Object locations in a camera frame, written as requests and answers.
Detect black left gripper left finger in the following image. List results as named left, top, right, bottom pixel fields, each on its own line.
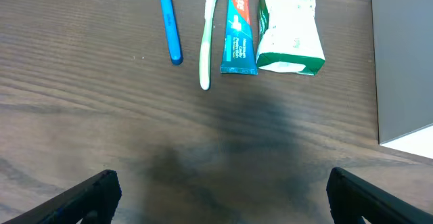
left=8, top=169, right=122, bottom=224

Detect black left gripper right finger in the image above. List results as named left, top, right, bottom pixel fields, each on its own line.
left=326, top=167, right=432, bottom=224

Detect blue disposable razor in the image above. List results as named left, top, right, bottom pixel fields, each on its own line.
left=160, top=0, right=183, bottom=66

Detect green and white soap packet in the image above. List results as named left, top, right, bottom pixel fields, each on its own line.
left=256, top=0, right=325, bottom=76

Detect green and white toothbrush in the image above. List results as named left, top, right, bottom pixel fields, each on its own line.
left=199, top=0, right=217, bottom=91

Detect red and teal toothpaste tube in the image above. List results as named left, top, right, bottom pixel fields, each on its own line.
left=221, top=0, right=258, bottom=75

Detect white box with pink interior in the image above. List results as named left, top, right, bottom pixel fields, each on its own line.
left=371, top=0, right=432, bottom=158

